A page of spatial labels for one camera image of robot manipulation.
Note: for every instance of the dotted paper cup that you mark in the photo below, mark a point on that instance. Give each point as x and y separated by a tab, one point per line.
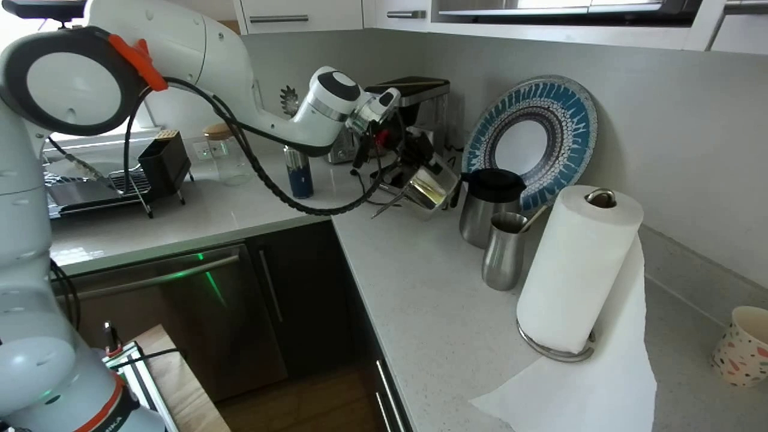
745	349

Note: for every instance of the black box with wooden top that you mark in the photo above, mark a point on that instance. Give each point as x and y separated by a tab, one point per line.
165	163

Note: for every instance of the narrow white upper cabinet door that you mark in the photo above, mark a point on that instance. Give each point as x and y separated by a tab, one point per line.
397	13

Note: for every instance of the dark dishwasher front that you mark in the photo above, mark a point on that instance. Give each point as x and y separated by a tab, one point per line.
200	326

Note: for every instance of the white paper towel roll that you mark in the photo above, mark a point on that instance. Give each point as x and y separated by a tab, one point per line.
572	271

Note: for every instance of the small steel milk jug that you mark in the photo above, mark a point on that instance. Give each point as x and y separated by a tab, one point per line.
504	256

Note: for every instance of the steel carafe with black lid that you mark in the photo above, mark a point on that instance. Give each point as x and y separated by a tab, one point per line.
488	206

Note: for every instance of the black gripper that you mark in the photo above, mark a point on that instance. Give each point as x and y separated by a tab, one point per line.
391	134

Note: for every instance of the steel and black coffee maker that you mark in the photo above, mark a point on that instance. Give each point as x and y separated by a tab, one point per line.
427	100

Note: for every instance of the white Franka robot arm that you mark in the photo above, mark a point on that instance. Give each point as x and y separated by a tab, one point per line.
200	56

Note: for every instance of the glass jar with cork lid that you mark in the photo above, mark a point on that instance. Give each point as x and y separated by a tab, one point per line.
216	152

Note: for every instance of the wooden board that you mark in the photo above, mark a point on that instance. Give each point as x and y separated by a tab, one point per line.
181	384

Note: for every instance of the dark lower cabinet door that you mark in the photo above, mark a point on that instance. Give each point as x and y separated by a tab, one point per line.
312	312

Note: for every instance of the built-in range hood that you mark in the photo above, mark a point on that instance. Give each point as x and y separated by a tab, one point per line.
566	14

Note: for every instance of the blue patterned decorative plate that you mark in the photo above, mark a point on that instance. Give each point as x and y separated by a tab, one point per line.
559	128

